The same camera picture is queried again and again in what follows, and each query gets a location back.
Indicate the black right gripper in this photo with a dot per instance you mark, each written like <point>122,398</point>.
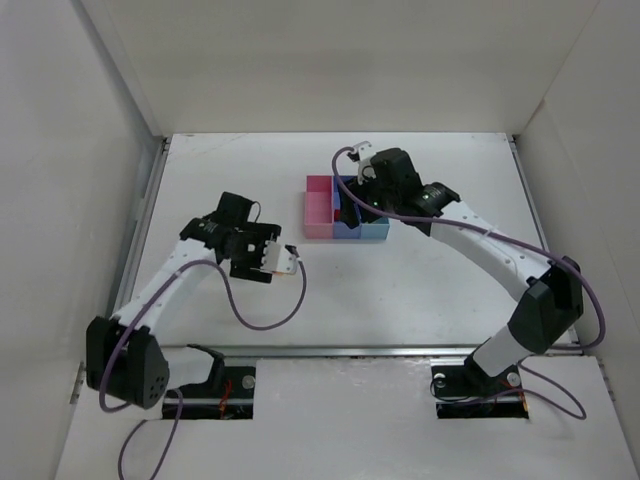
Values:
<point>364,207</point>

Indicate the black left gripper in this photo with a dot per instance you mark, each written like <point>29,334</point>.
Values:
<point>256,250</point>

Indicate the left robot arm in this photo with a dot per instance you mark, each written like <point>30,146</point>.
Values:
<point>124,359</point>

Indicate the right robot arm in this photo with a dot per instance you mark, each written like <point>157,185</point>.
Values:
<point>547,289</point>

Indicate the light blue plastic bin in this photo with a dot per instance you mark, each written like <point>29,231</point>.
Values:
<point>377,230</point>

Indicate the pink plastic bin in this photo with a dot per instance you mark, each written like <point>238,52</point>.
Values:
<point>318,207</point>

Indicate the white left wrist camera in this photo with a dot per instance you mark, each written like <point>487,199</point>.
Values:
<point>279,258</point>

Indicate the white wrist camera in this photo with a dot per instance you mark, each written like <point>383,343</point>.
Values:
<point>361,155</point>
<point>279,258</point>

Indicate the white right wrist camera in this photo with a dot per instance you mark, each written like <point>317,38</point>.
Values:
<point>361,155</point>

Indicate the aluminium front rail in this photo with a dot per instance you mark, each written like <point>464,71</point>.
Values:
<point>323,351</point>

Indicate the aluminium rail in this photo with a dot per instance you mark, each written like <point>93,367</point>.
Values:
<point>528,195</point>
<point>148,181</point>
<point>323,351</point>

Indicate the aluminium left rail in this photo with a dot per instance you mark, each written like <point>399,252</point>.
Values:
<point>148,181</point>

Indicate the aluminium right rail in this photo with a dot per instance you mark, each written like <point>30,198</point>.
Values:
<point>528,195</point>

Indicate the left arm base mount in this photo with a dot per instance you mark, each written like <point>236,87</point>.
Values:
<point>232,398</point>

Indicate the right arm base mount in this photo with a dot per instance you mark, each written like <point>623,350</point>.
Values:
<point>459,398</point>

